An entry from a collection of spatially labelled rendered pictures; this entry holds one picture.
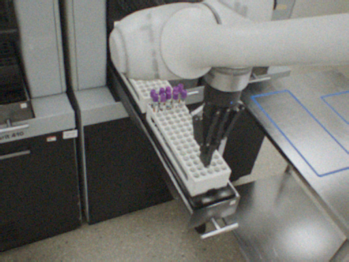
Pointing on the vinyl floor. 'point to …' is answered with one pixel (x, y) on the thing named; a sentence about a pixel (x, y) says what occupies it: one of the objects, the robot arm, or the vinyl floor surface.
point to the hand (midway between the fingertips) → (206, 151)
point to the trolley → (336, 97)
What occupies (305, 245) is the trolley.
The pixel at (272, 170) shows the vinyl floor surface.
